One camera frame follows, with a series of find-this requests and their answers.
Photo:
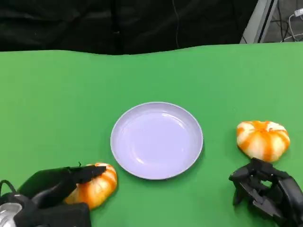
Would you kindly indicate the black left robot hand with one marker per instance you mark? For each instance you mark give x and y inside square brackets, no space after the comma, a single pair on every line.
[52,184]

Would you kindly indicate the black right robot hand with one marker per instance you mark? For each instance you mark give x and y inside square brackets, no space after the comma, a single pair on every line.
[286,196]

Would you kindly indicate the orange and white bread roll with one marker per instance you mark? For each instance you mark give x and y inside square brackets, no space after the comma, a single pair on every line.
[99,189]
[262,142]

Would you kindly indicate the green table cloth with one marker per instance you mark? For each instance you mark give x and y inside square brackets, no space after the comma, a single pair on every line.
[71,94]

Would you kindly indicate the lilac plate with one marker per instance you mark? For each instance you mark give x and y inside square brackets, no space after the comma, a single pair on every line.
[156,142]

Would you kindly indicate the black backdrop curtain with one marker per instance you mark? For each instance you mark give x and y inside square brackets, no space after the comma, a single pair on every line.
[71,23]

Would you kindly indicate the white plug adapter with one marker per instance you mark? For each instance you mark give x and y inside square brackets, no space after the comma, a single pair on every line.
[298,11]

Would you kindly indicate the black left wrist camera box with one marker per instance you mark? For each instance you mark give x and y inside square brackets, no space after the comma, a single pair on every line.
[59,216]

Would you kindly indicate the grey metal post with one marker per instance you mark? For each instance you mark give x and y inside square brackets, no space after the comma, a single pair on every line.
[256,23]

